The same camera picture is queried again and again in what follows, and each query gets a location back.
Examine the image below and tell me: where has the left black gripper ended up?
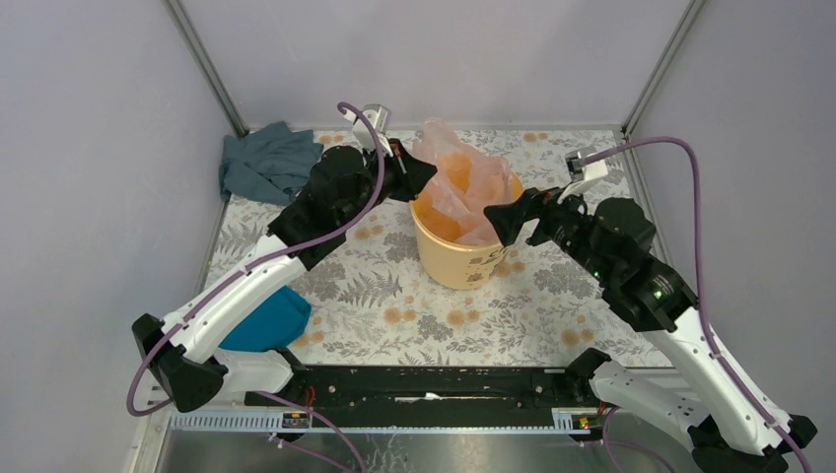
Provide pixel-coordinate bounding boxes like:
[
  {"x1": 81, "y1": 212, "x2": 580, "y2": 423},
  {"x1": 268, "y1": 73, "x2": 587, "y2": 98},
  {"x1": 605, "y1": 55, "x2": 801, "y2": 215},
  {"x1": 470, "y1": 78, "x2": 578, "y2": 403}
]
[{"x1": 338, "y1": 137, "x2": 438, "y2": 229}]

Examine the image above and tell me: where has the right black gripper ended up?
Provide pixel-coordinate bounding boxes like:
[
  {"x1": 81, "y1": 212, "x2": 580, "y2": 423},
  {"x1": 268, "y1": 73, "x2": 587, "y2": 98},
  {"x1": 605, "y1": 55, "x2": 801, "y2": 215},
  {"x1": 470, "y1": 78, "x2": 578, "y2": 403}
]
[{"x1": 480, "y1": 176, "x2": 611, "y2": 280}]

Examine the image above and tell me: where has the pink plastic trash bag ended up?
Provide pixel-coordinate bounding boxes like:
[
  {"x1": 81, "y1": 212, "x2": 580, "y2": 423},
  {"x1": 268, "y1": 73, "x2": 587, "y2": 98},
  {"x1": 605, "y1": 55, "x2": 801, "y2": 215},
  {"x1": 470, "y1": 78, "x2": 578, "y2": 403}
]
[{"x1": 412, "y1": 118, "x2": 520, "y2": 246}]

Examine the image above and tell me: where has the yellow plastic trash bin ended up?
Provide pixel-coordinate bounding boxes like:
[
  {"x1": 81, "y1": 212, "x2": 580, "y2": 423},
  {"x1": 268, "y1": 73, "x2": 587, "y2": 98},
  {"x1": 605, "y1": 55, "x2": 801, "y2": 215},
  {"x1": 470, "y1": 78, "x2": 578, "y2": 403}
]
[{"x1": 410, "y1": 174, "x2": 523, "y2": 290}]

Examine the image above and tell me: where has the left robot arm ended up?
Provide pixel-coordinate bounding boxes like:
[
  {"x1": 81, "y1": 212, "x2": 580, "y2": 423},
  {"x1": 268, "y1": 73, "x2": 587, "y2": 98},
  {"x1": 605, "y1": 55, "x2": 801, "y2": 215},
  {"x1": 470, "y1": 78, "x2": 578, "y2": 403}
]
[{"x1": 131, "y1": 138, "x2": 437, "y2": 413}]

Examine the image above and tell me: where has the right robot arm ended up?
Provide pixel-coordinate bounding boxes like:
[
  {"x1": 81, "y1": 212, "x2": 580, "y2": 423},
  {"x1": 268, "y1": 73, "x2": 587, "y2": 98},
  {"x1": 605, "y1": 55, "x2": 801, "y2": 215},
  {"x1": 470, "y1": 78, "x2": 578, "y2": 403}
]
[{"x1": 484, "y1": 188, "x2": 816, "y2": 472}]

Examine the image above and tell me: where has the floral patterned table mat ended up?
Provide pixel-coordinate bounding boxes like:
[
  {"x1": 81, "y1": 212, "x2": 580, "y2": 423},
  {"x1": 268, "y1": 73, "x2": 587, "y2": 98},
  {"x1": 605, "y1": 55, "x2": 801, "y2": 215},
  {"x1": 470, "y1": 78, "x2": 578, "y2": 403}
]
[{"x1": 204, "y1": 129, "x2": 670, "y2": 369}]

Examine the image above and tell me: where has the grey-blue cloth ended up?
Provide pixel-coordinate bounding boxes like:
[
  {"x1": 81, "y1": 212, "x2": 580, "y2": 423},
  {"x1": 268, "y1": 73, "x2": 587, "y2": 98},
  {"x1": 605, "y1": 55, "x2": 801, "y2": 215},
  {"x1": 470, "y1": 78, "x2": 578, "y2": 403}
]
[{"x1": 218, "y1": 121, "x2": 323, "y2": 206}]

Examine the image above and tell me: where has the bright blue cloth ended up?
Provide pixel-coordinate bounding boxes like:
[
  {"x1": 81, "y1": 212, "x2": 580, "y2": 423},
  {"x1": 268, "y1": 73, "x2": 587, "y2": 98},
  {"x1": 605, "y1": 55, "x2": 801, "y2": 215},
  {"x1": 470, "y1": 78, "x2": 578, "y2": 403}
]
[{"x1": 219, "y1": 287, "x2": 312, "y2": 353}]

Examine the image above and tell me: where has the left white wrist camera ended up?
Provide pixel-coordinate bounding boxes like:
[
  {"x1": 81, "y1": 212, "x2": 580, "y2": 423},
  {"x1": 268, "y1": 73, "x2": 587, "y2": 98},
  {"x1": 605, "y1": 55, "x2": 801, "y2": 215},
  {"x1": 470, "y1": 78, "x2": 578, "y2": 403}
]
[{"x1": 343, "y1": 103, "x2": 392, "y2": 156}]

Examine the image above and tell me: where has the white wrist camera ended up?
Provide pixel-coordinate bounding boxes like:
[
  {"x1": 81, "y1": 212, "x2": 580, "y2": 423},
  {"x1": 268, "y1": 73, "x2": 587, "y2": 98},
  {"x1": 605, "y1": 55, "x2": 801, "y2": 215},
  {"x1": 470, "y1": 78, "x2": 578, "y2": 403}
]
[
  {"x1": 343, "y1": 103, "x2": 392, "y2": 156},
  {"x1": 557, "y1": 146, "x2": 608, "y2": 204}
]

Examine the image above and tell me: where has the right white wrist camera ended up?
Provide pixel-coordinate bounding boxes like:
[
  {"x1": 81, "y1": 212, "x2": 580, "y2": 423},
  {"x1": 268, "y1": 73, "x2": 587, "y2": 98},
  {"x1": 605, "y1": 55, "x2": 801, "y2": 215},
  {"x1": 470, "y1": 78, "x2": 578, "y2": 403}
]
[{"x1": 557, "y1": 146, "x2": 608, "y2": 204}]

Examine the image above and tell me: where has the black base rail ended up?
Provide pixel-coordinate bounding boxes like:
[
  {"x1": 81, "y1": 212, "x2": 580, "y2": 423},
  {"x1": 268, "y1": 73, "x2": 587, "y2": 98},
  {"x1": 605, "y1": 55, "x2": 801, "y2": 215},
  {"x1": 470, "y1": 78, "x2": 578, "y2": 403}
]
[{"x1": 278, "y1": 365, "x2": 601, "y2": 430}]

